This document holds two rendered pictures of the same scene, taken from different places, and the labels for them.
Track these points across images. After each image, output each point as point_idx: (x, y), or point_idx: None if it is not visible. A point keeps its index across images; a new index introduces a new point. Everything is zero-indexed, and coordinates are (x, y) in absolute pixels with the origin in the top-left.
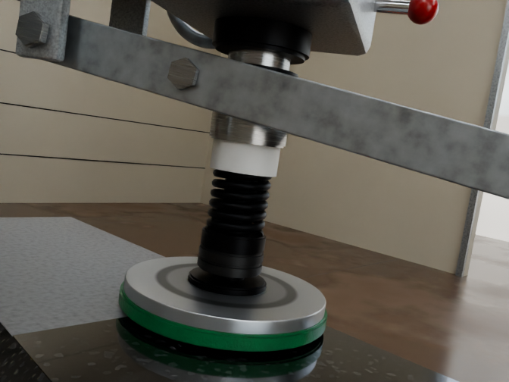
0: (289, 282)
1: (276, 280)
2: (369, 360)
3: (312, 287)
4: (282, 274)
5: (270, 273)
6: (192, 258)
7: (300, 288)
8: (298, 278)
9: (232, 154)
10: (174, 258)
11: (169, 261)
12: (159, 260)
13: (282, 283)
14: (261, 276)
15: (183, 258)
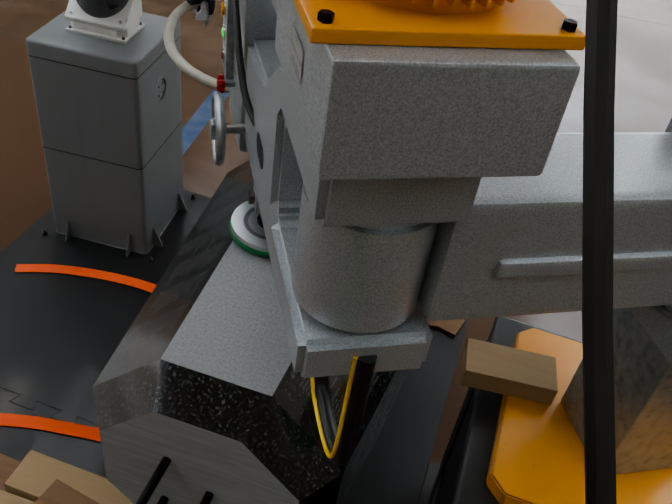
0: (248, 208)
1: (250, 212)
2: None
3: (247, 202)
4: (238, 212)
5: (241, 215)
6: (248, 240)
7: (253, 204)
8: (238, 207)
9: None
10: (257, 244)
11: (265, 243)
12: (267, 246)
13: (253, 209)
14: (250, 216)
15: (253, 242)
